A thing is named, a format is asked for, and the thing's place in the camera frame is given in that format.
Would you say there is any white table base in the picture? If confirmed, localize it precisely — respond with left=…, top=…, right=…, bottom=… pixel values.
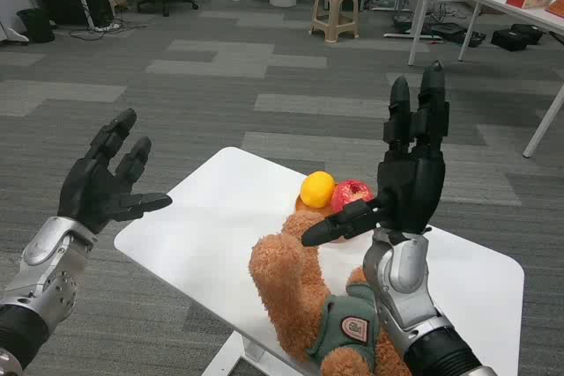
left=200, top=331, right=309, bottom=376

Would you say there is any red apple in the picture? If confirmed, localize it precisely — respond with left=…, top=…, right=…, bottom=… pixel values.
left=330, top=179, right=375, bottom=214

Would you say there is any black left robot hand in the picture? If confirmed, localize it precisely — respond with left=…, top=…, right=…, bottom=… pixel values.
left=56, top=107, right=174, bottom=234

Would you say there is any brown teddy bear green sweater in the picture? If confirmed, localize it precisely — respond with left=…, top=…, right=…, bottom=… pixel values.
left=248, top=210, right=413, bottom=376

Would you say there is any black bag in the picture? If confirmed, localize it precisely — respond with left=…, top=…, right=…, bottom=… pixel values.
left=490, top=23, right=544, bottom=52

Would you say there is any black trash bin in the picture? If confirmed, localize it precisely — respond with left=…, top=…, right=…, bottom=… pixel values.
left=16, top=8, right=56, bottom=44

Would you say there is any beige plastic stool brown seat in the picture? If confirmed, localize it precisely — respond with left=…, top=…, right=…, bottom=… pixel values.
left=308, top=0, right=360, bottom=45

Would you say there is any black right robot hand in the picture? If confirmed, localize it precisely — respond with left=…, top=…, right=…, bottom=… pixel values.
left=301, top=59, right=450, bottom=248

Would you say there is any black case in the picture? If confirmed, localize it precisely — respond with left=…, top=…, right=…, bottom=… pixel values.
left=429, top=22, right=486, bottom=48

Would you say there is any round wooden plate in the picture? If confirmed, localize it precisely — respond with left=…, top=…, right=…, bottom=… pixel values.
left=293, top=195, right=367, bottom=243

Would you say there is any yellow orange fruit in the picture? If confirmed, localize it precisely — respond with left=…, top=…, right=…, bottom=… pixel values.
left=300, top=171, right=337, bottom=209

